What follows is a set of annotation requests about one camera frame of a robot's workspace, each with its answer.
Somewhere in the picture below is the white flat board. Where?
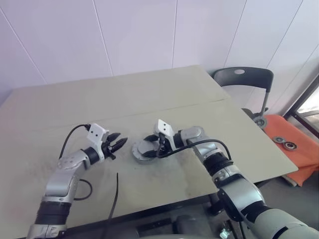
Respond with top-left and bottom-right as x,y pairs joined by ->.
281,173 -> 299,188

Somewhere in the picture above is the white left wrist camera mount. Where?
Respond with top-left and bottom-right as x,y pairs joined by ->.
86,122 -> 111,161

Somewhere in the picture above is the black folding chair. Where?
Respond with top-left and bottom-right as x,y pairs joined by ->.
213,67 -> 275,125

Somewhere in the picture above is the bearing ring with copper centre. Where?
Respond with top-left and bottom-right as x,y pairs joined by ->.
282,140 -> 298,151

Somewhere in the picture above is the dark window frame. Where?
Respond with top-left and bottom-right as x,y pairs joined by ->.
286,74 -> 319,150

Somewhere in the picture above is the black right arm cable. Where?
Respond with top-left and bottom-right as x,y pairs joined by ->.
158,139 -> 232,160

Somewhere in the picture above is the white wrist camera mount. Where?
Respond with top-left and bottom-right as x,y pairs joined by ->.
86,122 -> 111,161
153,119 -> 175,150

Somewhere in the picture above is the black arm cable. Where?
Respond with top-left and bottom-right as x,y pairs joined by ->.
59,123 -> 120,221
158,139 -> 232,160

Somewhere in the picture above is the black table leg brace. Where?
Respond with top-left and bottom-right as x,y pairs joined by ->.
207,191 -> 223,216

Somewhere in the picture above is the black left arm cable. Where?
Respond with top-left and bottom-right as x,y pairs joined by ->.
59,123 -> 120,221

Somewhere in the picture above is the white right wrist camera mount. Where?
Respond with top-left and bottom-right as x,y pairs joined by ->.
153,119 -> 175,150

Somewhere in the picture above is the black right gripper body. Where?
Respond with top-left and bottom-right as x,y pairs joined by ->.
158,133 -> 173,158

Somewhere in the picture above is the large grey bearing wheel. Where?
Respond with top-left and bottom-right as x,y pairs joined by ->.
254,117 -> 268,129

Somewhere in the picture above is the orange cloth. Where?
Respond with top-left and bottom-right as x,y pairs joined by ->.
263,114 -> 319,187

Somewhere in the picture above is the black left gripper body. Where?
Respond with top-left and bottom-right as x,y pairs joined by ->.
101,139 -> 117,160

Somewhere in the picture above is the round silver motor lid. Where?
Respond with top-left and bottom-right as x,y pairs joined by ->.
131,139 -> 161,162

